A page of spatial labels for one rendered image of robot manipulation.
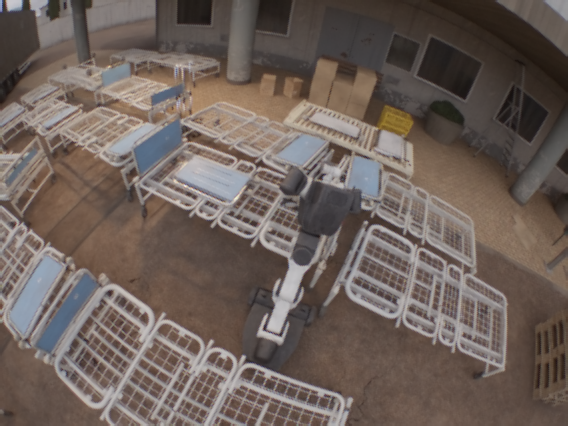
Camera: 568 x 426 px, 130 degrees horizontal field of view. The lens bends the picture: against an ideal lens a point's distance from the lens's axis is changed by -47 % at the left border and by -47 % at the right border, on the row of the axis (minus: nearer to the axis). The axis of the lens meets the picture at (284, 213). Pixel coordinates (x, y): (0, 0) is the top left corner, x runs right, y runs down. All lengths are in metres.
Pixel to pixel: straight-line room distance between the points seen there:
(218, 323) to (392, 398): 1.73
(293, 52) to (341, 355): 7.44
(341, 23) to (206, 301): 7.01
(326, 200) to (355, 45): 6.36
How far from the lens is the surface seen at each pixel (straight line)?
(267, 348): 1.87
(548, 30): 4.73
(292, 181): 1.42
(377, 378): 2.49
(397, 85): 7.53
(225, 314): 2.30
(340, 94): 5.25
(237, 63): 6.22
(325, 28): 7.54
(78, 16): 11.92
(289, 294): 1.71
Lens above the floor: 2.19
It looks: 48 degrees down
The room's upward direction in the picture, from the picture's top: 13 degrees clockwise
